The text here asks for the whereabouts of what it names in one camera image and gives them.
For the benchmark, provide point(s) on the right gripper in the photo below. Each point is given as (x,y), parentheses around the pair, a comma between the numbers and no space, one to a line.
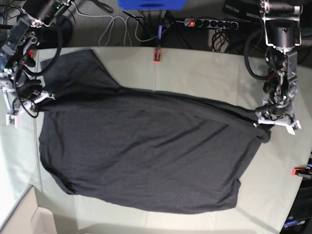
(23,105)

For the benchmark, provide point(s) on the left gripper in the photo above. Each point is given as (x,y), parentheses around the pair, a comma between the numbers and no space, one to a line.
(287,119)

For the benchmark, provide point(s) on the black t-shirt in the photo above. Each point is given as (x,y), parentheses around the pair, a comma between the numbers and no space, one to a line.
(154,151)

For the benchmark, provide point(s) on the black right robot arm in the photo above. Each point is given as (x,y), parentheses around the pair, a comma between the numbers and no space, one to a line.
(21,88)

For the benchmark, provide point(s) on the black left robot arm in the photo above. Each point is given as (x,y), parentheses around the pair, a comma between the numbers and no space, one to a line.
(282,34)

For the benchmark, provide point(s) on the red black side clamp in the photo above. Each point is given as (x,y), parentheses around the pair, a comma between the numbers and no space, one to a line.
(304,172)

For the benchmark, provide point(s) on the red black left clamp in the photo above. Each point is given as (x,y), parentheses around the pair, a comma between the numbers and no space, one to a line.
(31,53)

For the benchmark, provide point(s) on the green table cloth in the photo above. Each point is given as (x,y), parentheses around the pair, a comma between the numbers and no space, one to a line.
(267,190)

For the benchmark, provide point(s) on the cardboard box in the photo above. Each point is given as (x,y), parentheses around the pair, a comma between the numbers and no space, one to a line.
(27,217)

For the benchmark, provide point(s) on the white power strip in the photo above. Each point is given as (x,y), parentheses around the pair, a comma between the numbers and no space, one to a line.
(211,24)

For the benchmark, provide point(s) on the red black table clamp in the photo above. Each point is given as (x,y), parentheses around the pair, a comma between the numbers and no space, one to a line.
(157,55)

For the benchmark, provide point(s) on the blue plastic bin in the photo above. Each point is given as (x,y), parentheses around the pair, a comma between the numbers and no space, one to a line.
(151,4)

